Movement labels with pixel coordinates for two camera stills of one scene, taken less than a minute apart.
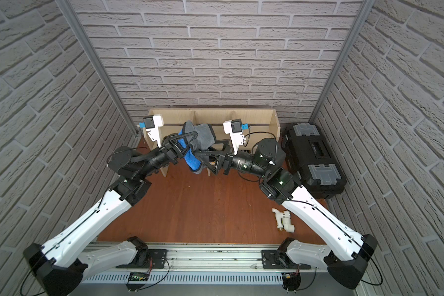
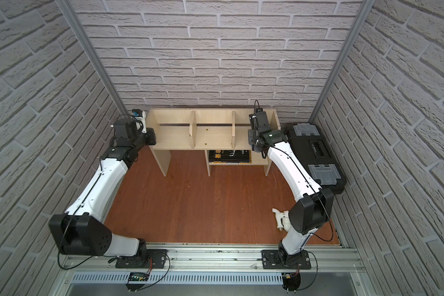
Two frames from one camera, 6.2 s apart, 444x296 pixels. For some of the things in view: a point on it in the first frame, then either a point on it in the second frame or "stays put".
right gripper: [223, 160] to [251, 135]
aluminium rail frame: [210, 258] stays put
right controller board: [290, 281] stays put
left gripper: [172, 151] to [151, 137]
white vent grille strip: [187, 278] stays put
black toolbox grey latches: [308, 155] stays put
